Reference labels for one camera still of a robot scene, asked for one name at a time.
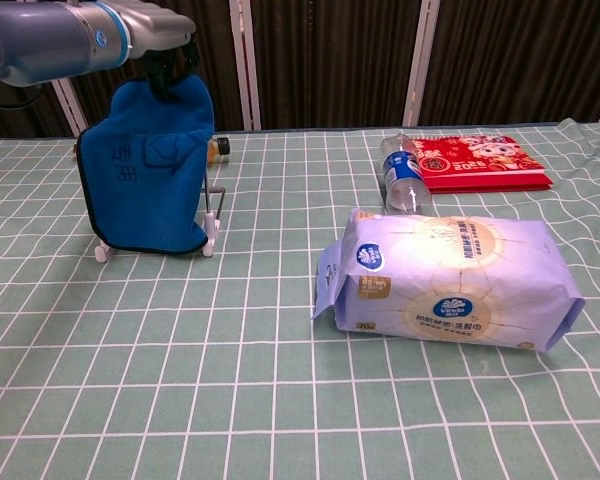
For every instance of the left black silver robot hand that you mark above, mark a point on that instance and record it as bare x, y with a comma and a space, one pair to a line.
152, 30

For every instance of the dark grey blue cloth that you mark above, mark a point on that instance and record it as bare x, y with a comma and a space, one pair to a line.
145, 200

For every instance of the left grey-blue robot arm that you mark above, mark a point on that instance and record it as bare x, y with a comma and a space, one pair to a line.
40, 42

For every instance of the orange juice bottle black cap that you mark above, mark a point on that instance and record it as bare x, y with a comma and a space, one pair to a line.
221, 146

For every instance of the black white-framed partition screen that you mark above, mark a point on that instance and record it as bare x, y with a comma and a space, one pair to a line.
330, 60

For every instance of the empty clear blue-label bottle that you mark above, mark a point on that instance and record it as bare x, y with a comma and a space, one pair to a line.
402, 167

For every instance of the red 2026 desk calendar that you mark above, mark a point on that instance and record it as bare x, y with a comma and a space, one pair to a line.
485, 165

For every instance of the lavender tissue pack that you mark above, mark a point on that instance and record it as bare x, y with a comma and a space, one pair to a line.
445, 280

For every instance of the green white-grid tablecloth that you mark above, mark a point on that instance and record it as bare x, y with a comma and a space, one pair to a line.
260, 400

